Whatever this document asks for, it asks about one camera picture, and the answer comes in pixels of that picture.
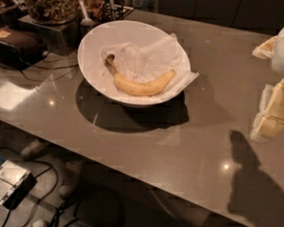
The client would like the black cable on floor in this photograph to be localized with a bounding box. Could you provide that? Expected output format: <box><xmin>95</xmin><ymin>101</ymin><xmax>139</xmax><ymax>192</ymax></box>
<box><xmin>0</xmin><ymin>146</ymin><xmax>84</xmax><ymax>227</ymax></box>

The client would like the dark metal stand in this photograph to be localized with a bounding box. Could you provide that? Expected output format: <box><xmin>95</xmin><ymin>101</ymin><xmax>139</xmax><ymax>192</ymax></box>
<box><xmin>18</xmin><ymin>15</ymin><xmax>79</xmax><ymax>56</ymax></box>

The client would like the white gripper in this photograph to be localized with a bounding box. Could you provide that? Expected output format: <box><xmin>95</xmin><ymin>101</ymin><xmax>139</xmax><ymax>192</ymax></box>
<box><xmin>250</xmin><ymin>28</ymin><xmax>284</xmax><ymax>143</ymax></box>

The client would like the grey metal box on floor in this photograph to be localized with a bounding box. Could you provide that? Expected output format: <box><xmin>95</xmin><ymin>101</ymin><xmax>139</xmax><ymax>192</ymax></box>
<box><xmin>0</xmin><ymin>160</ymin><xmax>36</xmax><ymax>209</ymax></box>

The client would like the black wire basket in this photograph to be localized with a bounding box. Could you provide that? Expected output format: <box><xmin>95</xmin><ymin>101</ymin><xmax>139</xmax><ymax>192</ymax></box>
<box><xmin>102</xmin><ymin>3</ymin><xmax>133</xmax><ymax>22</ymax></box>

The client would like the black device with label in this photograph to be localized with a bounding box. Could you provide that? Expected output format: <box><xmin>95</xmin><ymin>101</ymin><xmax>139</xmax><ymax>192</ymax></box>
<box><xmin>0</xmin><ymin>26</ymin><xmax>48</xmax><ymax>70</ymax></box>

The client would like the black cable on table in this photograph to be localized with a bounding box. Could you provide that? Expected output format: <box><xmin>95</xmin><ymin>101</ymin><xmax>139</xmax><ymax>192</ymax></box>
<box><xmin>19</xmin><ymin>42</ymin><xmax>81</xmax><ymax>85</ymax></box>

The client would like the white bowl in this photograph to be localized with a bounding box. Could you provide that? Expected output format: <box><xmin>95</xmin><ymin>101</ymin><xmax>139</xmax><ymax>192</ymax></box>
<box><xmin>77</xmin><ymin>21</ymin><xmax>180</xmax><ymax>108</ymax></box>

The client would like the white paper napkin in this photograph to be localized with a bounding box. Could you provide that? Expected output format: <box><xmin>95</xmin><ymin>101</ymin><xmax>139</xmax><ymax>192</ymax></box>
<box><xmin>100</xmin><ymin>34</ymin><xmax>199</xmax><ymax>105</ymax></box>

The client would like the silver scoop spoon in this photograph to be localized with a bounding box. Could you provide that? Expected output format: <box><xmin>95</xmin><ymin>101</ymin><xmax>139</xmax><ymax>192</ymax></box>
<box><xmin>78</xmin><ymin>0</ymin><xmax>95</xmax><ymax>27</ymax></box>

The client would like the yellow banana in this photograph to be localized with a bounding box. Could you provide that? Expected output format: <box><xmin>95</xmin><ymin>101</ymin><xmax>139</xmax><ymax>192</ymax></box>
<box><xmin>105</xmin><ymin>53</ymin><xmax>175</xmax><ymax>96</ymax></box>

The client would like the glass jar of nuts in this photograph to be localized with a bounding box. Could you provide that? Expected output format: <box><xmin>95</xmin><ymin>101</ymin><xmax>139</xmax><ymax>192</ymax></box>
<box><xmin>25</xmin><ymin>0</ymin><xmax>77</xmax><ymax>26</ymax></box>

